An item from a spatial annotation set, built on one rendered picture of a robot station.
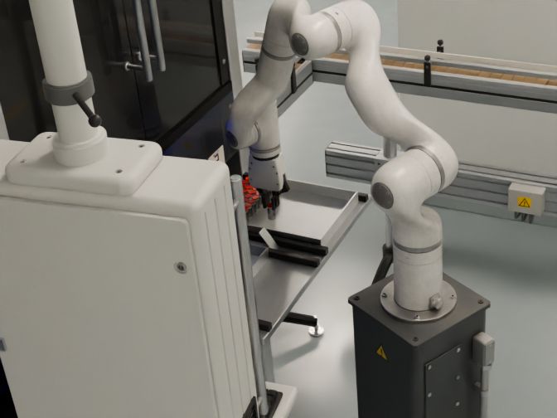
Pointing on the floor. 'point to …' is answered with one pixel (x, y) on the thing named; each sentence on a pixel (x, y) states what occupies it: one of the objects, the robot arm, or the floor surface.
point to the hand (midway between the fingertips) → (270, 201)
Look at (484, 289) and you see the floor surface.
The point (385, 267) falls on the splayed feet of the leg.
